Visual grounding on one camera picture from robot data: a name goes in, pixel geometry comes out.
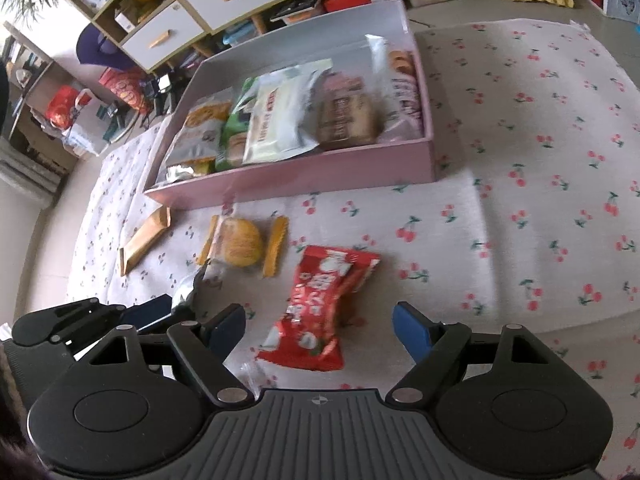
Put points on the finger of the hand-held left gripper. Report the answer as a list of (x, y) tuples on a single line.
[(150, 311)]

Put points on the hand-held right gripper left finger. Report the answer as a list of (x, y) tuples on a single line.
[(227, 330)]

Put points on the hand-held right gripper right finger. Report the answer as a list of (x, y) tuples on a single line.
[(412, 330)]

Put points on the red snack packet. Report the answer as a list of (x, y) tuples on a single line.
[(320, 300)]

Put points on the pink cardboard box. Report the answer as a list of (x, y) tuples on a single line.
[(350, 170)]

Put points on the yellow round cake packet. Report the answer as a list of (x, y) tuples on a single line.
[(200, 125)]

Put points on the brown label snack packet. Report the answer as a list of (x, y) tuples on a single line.
[(345, 120)]

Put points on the white pale green packet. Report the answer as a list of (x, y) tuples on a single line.
[(282, 115)]

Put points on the silver cookie packet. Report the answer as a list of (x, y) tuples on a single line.
[(402, 75)]

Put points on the clear plastic wrapper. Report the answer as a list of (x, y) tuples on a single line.
[(250, 377)]

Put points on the brown wafer bar packet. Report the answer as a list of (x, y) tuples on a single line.
[(145, 240)]

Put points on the small yellow cake packet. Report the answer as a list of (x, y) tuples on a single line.
[(242, 245)]

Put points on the green snack packet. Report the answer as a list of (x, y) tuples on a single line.
[(232, 147)]

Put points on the white red paper bag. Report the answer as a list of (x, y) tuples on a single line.
[(75, 115)]

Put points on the red printed bag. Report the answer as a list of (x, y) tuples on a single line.
[(125, 87)]

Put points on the purple cap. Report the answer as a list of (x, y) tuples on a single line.
[(100, 47)]

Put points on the wooden shelf unit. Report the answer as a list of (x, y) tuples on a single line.
[(235, 20)]

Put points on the red flat box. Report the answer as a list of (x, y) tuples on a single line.
[(357, 0)]

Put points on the black camera stand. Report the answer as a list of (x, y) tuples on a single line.
[(162, 92)]

